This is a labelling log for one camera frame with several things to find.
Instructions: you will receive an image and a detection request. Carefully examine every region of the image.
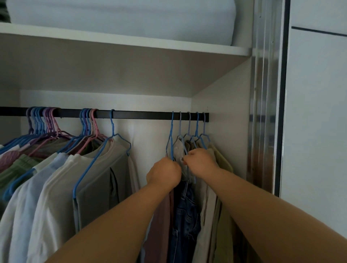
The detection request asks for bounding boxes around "person's left hand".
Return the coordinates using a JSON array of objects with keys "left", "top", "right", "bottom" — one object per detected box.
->
[{"left": 146, "top": 157, "right": 183, "bottom": 193}]

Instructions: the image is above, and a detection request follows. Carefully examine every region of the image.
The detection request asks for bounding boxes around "person's right hand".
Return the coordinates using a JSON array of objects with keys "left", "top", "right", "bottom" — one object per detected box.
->
[{"left": 182, "top": 148, "right": 220, "bottom": 178}]

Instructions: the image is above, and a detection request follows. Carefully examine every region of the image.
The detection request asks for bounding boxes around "white wardrobe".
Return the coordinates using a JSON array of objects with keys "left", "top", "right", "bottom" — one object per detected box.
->
[{"left": 0, "top": 0, "right": 291, "bottom": 263}]

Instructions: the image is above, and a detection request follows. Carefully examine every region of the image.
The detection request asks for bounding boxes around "row of coloured plastic hangers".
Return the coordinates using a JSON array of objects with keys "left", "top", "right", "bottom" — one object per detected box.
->
[{"left": 0, "top": 106, "right": 212, "bottom": 202}]

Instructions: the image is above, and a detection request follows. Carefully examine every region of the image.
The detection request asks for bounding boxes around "person's right forearm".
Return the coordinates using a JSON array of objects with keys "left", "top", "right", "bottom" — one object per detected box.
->
[{"left": 199, "top": 167, "right": 347, "bottom": 263}]

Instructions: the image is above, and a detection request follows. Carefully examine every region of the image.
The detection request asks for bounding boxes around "person's left forearm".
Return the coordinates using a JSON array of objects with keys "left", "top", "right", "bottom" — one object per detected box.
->
[{"left": 46, "top": 183, "right": 174, "bottom": 263}]

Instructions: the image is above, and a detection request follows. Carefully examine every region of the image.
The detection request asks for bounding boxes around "white wardrobe shelf board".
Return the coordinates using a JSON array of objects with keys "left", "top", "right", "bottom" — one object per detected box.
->
[{"left": 0, "top": 22, "right": 253, "bottom": 98}]

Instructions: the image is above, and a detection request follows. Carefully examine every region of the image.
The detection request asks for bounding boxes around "pale blue folded quilt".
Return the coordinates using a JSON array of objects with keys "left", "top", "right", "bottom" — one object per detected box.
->
[{"left": 6, "top": 0, "right": 237, "bottom": 47}]

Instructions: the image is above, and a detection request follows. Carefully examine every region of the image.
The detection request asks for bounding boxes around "black closet rod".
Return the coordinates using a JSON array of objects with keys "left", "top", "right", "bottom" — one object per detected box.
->
[{"left": 0, "top": 106, "right": 210, "bottom": 123}]

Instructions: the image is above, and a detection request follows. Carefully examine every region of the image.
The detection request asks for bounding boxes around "white sliding door silver frame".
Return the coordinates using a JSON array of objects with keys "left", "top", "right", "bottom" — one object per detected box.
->
[{"left": 248, "top": 0, "right": 347, "bottom": 263}]

